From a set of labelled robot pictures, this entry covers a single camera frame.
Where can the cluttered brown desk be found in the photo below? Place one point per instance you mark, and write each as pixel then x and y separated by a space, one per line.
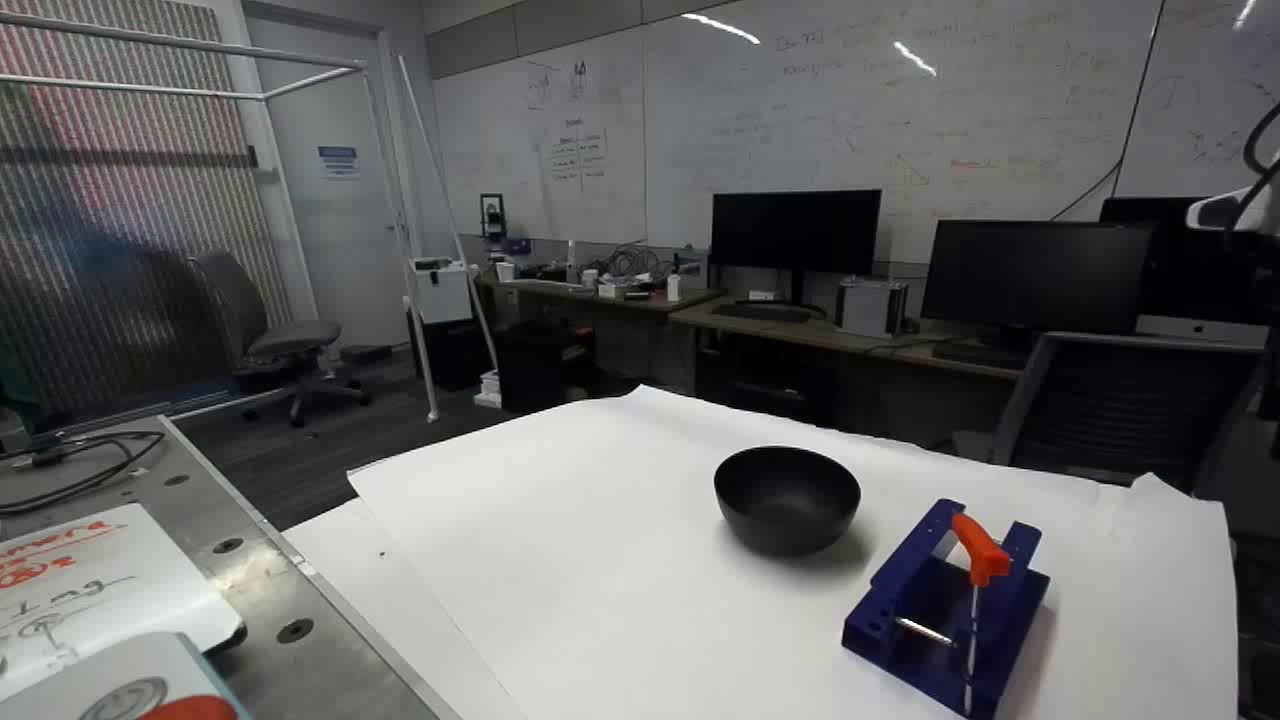
pixel 587 294

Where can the black bowl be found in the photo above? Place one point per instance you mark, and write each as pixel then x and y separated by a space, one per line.
pixel 786 507

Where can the black monitor on stand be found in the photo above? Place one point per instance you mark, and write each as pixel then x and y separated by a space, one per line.
pixel 794 230

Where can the white cabinet box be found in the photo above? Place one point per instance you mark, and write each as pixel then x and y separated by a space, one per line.
pixel 440 289

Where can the wide black monitor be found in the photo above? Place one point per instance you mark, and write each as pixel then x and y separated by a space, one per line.
pixel 1035 275

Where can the white box computer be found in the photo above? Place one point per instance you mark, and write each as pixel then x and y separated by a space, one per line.
pixel 869 304

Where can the grey swivel office chair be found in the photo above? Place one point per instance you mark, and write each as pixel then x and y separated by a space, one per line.
pixel 245 314

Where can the black mesh office chair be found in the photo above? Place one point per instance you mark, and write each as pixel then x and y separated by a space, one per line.
pixel 1123 400

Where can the paper with red writing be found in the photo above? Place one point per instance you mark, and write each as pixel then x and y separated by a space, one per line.
pixel 92 585

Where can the white door with blue sign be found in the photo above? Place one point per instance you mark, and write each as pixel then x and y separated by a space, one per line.
pixel 341 224

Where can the large white paper sheet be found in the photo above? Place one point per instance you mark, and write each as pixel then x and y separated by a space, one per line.
pixel 602 560

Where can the brown wooden desk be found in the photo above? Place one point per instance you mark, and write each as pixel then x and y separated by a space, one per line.
pixel 854 341

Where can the wall whiteboard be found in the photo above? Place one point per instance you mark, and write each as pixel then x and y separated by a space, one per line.
pixel 824 122

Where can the blue plastic holder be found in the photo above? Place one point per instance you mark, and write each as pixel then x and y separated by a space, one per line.
pixel 923 585

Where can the white and red book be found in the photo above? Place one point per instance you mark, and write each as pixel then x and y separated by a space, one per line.
pixel 106 683

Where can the white paper underlayer sheet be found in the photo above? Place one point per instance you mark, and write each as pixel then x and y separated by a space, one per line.
pixel 363 585

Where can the black monitor with silver base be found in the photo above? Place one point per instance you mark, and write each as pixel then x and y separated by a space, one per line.
pixel 1201 275

